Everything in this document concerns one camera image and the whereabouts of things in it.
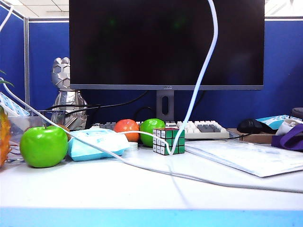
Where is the brown cardboard pad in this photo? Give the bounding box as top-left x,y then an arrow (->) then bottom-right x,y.
227,128 -> 276,144

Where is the small white round lid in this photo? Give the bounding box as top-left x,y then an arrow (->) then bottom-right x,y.
126,141 -> 139,152

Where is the orange spiky fake fruit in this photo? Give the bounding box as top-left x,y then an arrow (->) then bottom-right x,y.
0,106 -> 12,168

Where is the white grey keyboard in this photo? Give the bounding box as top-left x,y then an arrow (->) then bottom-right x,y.
91,120 -> 230,140

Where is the clear acrylic organizer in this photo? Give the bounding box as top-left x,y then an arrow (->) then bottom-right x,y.
6,109 -> 66,164

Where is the short black monitor cable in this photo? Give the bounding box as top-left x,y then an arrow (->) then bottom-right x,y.
188,91 -> 205,122

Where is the teal white patterned package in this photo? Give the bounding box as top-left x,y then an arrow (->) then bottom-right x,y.
255,114 -> 296,131

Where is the thin black mouse cable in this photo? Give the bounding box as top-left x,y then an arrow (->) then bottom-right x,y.
228,132 -> 252,139

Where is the looped black cable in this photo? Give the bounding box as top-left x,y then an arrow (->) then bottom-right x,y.
134,106 -> 156,122

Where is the thin white charging cable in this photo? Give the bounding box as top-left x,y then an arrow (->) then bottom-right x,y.
116,0 -> 219,156

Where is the brown kiwi fruit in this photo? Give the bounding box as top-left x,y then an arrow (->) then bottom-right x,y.
58,124 -> 71,142

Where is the green plant leaf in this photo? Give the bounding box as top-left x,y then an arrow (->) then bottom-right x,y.
0,70 -> 14,87

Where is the large green apple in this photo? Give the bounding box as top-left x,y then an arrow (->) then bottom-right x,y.
19,122 -> 69,168

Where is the rubiks cube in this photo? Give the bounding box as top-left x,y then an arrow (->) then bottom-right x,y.
152,128 -> 186,156

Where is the thick white cable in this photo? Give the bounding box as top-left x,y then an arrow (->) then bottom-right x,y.
0,77 -> 303,193

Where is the clear plastic document sleeve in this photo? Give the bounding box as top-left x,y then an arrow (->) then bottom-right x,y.
184,140 -> 303,178

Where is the orange round fruit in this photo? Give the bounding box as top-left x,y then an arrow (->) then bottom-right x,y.
113,119 -> 140,143

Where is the grey monitor stand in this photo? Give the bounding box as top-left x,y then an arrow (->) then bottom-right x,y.
155,90 -> 175,122

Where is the blue white blister pack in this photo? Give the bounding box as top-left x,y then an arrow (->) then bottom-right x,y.
0,92 -> 30,118

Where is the black computer mouse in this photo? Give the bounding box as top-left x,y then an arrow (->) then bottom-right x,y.
236,118 -> 264,134

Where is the silver robot figurine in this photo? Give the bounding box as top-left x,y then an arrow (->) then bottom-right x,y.
50,57 -> 89,131

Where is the grey partition post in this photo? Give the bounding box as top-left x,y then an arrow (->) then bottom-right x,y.
23,17 -> 30,112

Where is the light blue wet wipes pack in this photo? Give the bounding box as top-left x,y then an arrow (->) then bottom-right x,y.
67,129 -> 131,162

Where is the white hanging cable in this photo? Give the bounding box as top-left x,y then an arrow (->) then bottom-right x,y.
0,5 -> 14,33

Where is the long black power cable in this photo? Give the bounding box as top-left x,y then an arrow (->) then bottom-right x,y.
45,91 -> 149,117

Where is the small green apple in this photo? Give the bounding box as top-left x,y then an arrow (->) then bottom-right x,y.
139,118 -> 166,148

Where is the blue office partition panel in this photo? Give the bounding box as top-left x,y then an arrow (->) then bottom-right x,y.
0,5 -> 26,105
28,17 -> 303,130

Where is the black computer monitor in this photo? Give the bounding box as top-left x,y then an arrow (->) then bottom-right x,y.
69,0 -> 265,91

